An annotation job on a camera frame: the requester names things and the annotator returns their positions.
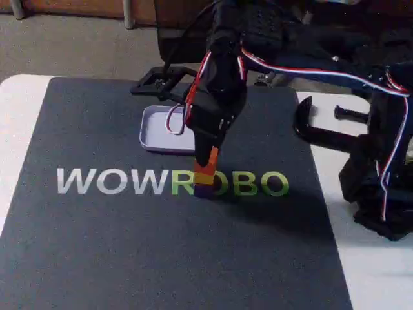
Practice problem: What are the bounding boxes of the black table clamp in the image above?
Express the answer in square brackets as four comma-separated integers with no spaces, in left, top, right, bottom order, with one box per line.
[292,95,372,152]

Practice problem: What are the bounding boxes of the purple cube block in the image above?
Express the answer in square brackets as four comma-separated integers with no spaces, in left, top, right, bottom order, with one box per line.
[194,183,214,198]

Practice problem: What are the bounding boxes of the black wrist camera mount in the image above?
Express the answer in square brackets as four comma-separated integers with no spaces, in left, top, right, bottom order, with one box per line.
[129,66,198,101]

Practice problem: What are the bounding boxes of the black camera cable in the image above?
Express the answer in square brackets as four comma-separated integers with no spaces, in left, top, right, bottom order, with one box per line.
[163,0,223,94]

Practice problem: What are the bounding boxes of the black WOWROBO printed mat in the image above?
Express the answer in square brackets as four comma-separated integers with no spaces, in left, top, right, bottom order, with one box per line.
[0,76,354,310]

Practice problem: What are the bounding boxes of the orange cube block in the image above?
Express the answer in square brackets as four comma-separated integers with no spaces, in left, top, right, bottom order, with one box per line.
[194,145,220,177]

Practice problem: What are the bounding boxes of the red white blue arm cable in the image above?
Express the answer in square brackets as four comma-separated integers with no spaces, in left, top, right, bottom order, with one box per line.
[237,48,413,222]

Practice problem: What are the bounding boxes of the grey metal leg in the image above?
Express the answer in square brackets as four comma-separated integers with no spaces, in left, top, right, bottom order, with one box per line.
[11,0,25,19]
[123,0,135,30]

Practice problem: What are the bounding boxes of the white rectangular tray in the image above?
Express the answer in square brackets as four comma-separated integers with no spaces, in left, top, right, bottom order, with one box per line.
[139,105,197,154]

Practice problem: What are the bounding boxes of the white red gripper servo wire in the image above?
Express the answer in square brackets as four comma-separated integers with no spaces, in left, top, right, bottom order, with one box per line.
[165,51,209,136]

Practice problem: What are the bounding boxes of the dark brown cabinet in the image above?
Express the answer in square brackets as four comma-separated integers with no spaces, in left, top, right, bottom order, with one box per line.
[154,0,216,64]

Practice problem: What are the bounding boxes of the yellow cube block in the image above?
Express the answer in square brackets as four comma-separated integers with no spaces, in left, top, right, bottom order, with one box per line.
[194,173,215,188]

